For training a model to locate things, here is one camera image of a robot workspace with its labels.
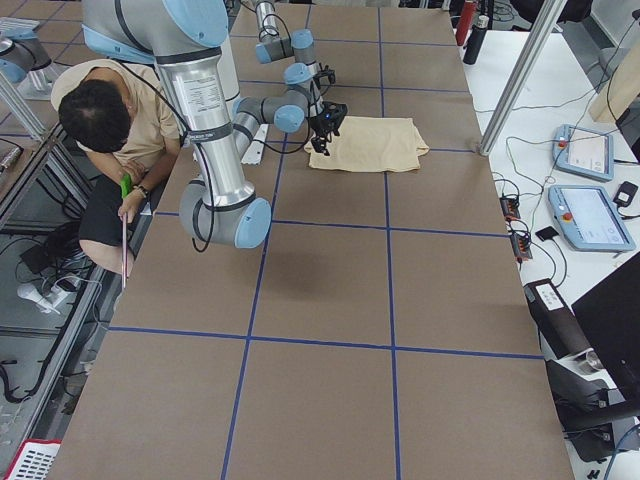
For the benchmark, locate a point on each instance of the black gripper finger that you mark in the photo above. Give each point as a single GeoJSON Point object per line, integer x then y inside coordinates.
{"type": "Point", "coordinates": [324, 142]}
{"type": "Point", "coordinates": [317, 143]}

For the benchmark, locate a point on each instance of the beige long-sleeve graphic shirt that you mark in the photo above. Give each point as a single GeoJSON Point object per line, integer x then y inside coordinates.
{"type": "Point", "coordinates": [371, 145]}

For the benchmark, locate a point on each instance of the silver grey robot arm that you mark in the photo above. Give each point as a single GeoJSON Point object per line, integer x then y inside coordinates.
{"type": "Point", "coordinates": [276, 43]}
{"type": "Point", "coordinates": [188, 44]}

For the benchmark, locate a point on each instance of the red cylindrical bottle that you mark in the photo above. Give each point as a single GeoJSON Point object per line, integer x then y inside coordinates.
{"type": "Point", "coordinates": [465, 20]}

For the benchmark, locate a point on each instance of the black steel-capped water bottle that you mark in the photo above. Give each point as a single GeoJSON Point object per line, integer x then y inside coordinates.
{"type": "Point", "coordinates": [476, 39]}

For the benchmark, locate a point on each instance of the orange black connector box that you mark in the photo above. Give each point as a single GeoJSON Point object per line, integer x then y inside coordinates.
{"type": "Point", "coordinates": [510, 208]}

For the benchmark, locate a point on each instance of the brown table mat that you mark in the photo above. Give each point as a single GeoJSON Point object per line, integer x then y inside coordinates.
{"type": "Point", "coordinates": [380, 332]}

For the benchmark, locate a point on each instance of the seated person in beige shirt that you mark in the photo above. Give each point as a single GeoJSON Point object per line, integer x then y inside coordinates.
{"type": "Point", "coordinates": [115, 115]}

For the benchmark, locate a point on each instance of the far blue teach pendant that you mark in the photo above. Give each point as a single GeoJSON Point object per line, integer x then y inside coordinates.
{"type": "Point", "coordinates": [583, 152]}

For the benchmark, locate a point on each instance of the blue teach pendant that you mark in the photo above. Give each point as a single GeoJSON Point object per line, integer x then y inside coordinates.
{"type": "Point", "coordinates": [583, 152]}
{"type": "Point", "coordinates": [588, 219]}

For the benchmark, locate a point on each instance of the near blue teach pendant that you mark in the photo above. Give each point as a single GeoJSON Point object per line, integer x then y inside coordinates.
{"type": "Point", "coordinates": [588, 219]}

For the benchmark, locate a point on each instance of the black power adapter box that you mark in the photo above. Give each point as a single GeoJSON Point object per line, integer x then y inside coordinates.
{"type": "Point", "coordinates": [625, 194]}

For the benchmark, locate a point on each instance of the black monitor on stand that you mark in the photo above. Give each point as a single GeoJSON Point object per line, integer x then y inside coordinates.
{"type": "Point", "coordinates": [594, 417]}

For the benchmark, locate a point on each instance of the white red plastic basket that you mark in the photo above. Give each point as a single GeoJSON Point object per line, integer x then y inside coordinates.
{"type": "Point", "coordinates": [33, 460]}

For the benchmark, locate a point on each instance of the green handled tool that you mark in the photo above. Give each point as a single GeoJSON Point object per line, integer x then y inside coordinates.
{"type": "Point", "coordinates": [126, 185]}

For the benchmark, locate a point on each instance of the aluminium frame post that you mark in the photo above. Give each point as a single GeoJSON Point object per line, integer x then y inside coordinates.
{"type": "Point", "coordinates": [536, 40]}

